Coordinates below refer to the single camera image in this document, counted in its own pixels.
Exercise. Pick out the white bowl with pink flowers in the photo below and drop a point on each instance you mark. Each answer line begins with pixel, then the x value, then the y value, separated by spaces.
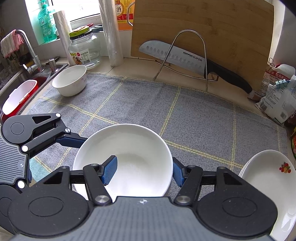
pixel 138 150

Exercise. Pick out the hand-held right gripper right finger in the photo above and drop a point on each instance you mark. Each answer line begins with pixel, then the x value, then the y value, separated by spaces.
pixel 178 172

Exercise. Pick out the red and white bag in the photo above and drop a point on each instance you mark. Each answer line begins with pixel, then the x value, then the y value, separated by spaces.
pixel 268 78

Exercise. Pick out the metal faucet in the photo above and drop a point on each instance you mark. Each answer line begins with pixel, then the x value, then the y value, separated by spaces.
pixel 32 58

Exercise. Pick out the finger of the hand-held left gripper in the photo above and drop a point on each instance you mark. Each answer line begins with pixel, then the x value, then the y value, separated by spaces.
pixel 21 185
pixel 69 141

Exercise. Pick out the pink rag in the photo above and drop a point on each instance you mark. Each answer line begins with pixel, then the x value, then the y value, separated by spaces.
pixel 10 44

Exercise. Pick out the plain white bowl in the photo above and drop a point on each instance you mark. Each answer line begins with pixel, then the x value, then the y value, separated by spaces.
pixel 67 90

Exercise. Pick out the steel sink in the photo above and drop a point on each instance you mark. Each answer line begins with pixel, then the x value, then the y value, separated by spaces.
pixel 46 74

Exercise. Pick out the green dish soap bottle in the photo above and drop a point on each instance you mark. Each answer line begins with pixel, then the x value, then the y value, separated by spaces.
pixel 47 25

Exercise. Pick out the red and white basin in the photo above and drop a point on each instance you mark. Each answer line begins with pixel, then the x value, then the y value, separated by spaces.
pixel 18 97

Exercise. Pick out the tall plastic wrap roll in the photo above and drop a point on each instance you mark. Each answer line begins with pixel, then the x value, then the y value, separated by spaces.
pixel 112 34

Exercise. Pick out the wooden cutting board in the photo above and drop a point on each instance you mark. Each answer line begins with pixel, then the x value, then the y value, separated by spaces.
pixel 219 34

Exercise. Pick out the grey checked cloth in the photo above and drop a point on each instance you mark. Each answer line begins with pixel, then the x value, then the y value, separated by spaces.
pixel 161 111

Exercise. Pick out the window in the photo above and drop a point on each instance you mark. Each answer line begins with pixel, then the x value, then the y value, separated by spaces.
pixel 81 9

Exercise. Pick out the white and blue printed bag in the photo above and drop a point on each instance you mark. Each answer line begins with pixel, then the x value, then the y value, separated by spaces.
pixel 279 104

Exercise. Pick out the short plastic wrap roll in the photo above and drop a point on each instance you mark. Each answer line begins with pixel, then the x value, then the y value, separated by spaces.
pixel 63 34

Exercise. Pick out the glass jar with yellow-green lid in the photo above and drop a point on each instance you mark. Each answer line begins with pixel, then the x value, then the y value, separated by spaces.
pixel 85 51

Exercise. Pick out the small dark lidded container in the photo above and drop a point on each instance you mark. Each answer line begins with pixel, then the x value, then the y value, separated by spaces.
pixel 96 28

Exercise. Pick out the metal sink knob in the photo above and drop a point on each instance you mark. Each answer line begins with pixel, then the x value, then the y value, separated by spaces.
pixel 52 64

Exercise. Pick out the blue binder clip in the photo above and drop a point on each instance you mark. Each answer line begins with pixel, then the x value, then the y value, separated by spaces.
pixel 281 83

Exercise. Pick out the yellow cooking liquid jug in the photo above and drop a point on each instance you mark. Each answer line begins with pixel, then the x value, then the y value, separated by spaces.
pixel 120 14

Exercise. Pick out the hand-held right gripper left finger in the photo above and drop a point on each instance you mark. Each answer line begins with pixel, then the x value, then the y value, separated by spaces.
pixel 109 170

